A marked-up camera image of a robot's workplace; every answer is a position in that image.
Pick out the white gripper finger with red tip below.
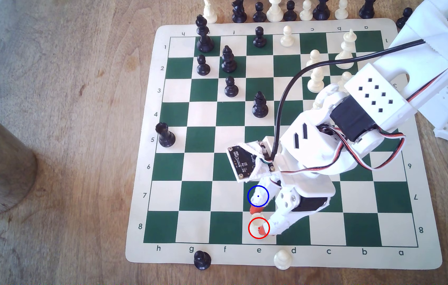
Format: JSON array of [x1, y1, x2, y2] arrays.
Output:
[[248, 181, 285, 215], [257, 189, 300, 238]]

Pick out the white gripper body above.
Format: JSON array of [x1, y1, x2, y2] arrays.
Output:
[[273, 111, 357, 213]]

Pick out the white pawn chess piece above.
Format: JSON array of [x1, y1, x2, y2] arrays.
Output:
[[249, 215, 267, 238], [280, 26, 295, 48], [299, 0, 314, 21], [274, 249, 292, 270], [306, 49, 322, 69], [337, 71, 353, 92], [335, 0, 349, 20]]

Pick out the black bishop chess piece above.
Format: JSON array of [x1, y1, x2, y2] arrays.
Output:
[[221, 45, 238, 73], [252, 91, 269, 118]]

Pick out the green and cream chess mat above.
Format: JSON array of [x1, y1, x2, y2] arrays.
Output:
[[125, 18, 443, 270]]

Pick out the black pawn chess piece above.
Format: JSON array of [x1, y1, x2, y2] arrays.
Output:
[[283, 1, 298, 22], [224, 76, 239, 98], [253, 26, 267, 48], [193, 250, 212, 271], [396, 7, 413, 29], [253, 2, 267, 23], [196, 55, 211, 76]]

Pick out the black rook chess piece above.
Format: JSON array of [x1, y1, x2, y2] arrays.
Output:
[[155, 122, 176, 148]]

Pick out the white king chess piece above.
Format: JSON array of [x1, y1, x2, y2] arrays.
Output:
[[335, 29, 357, 65]]

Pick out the black tall chess piece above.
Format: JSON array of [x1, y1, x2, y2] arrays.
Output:
[[359, 0, 376, 20], [312, 0, 331, 21]]

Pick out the white tall chess piece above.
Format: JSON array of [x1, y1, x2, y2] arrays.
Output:
[[203, 0, 218, 23], [267, 0, 285, 23]]

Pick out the black king chess piece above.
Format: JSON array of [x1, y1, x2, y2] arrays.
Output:
[[195, 15, 215, 53]]

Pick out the black knight chess piece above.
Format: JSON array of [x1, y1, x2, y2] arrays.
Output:
[[231, 0, 248, 23]]

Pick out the black camera circuit board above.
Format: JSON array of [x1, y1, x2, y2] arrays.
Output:
[[227, 140, 277, 183]]

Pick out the red black white servo wires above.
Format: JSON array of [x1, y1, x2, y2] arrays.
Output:
[[277, 65, 448, 175]]

